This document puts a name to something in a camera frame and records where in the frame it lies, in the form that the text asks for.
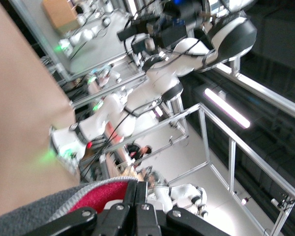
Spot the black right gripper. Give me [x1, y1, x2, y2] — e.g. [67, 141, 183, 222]
[137, 14, 205, 50]

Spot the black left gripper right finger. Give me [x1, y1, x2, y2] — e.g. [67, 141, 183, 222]
[135, 181, 224, 236]

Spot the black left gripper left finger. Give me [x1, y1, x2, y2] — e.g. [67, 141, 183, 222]
[27, 180, 138, 236]

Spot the pink and grey towel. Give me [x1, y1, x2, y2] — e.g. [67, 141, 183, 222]
[0, 177, 138, 236]

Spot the person in black shirt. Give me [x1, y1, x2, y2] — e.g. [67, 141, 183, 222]
[125, 144, 153, 169]

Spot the cardboard box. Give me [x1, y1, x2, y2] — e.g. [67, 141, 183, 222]
[42, 0, 77, 30]

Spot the brown table cover sheet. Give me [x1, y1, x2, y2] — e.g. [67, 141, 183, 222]
[0, 0, 81, 222]

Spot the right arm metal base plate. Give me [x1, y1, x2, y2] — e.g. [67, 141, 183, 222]
[48, 125, 81, 176]

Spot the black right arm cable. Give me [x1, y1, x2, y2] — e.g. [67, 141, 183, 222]
[80, 36, 217, 180]

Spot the aluminium frame cage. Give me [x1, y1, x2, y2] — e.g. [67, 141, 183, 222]
[8, 0, 295, 236]

